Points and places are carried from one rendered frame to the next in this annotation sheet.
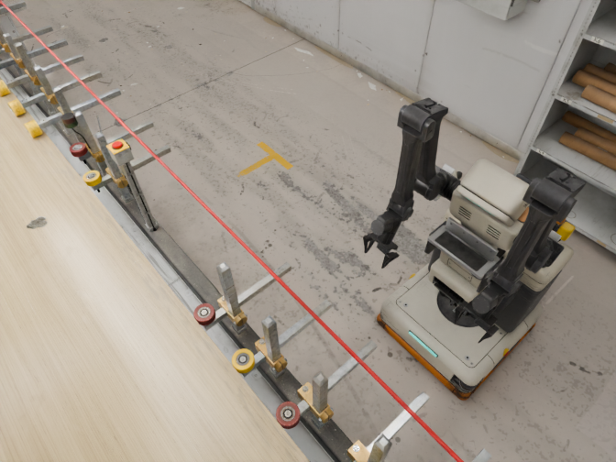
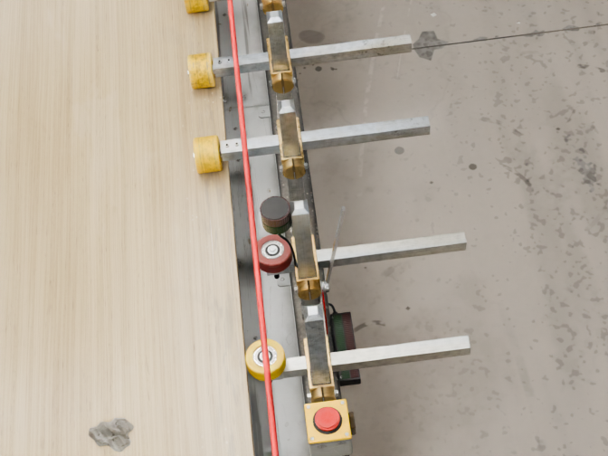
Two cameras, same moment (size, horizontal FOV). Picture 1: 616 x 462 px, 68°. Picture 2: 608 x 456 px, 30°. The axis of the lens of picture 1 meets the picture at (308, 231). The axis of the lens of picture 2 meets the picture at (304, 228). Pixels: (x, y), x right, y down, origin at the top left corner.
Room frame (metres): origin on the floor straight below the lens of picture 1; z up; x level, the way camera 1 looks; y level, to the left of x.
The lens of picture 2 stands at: (0.88, 0.28, 2.91)
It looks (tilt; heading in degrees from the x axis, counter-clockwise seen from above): 56 degrees down; 39
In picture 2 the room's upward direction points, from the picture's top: 7 degrees counter-clockwise
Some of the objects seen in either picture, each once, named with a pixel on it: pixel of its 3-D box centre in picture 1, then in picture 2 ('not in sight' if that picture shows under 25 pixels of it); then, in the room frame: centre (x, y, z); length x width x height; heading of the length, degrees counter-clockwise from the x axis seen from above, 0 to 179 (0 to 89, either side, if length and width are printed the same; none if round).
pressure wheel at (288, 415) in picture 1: (288, 418); not in sight; (0.49, 0.08, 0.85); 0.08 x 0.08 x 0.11
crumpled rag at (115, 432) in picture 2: (36, 221); (110, 430); (1.35, 1.20, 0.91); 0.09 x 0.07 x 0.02; 108
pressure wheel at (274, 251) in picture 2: (81, 155); (274, 262); (1.85, 1.18, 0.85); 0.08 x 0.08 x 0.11
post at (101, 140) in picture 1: (115, 172); (319, 370); (1.68, 0.94, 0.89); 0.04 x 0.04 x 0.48; 40
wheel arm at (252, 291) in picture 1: (248, 294); not in sight; (1.00, 0.25, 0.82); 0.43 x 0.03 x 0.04; 130
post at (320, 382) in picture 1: (320, 405); not in sight; (0.53, -0.03, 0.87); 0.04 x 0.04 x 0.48; 40
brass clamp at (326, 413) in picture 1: (315, 402); not in sight; (0.55, -0.01, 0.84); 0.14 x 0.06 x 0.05; 40
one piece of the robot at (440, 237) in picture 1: (463, 253); not in sight; (1.06, -0.60, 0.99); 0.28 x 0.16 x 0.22; 40
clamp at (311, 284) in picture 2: (94, 152); (305, 268); (1.88, 1.12, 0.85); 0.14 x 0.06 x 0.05; 40
